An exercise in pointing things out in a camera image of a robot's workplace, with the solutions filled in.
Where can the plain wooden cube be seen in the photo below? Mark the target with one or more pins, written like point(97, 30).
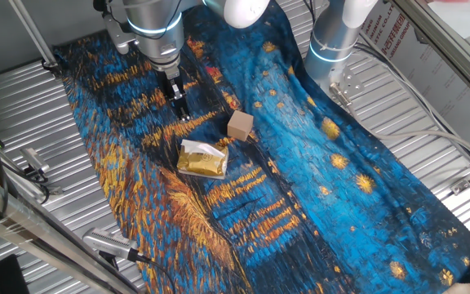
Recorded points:
point(240, 126)

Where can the grey metal pole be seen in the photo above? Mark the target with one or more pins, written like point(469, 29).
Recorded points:
point(35, 36)

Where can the gold tissue pack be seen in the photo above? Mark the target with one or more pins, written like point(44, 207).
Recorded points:
point(202, 163)

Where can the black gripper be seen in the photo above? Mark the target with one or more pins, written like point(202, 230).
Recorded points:
point(171, 87)

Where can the aluminium frame beam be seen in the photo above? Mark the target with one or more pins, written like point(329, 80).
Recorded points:
point(443, 45)
point(35, 232)

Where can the white printed panel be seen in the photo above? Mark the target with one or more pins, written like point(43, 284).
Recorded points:
point(422, 69)

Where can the small silver camera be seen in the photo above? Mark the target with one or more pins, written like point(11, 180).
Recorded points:
point(35, 160)

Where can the large silver camera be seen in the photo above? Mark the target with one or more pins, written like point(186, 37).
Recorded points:
point(108, 243)

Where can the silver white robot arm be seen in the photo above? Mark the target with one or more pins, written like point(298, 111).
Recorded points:
point(153, 24)

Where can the blue yellow painting-print cloth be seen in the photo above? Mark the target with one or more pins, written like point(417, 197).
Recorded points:
point(300, 183)

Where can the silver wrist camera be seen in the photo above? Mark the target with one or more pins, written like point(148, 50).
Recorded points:
point(116, 36)

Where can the black box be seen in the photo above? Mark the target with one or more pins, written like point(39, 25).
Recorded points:
point(10, 275)

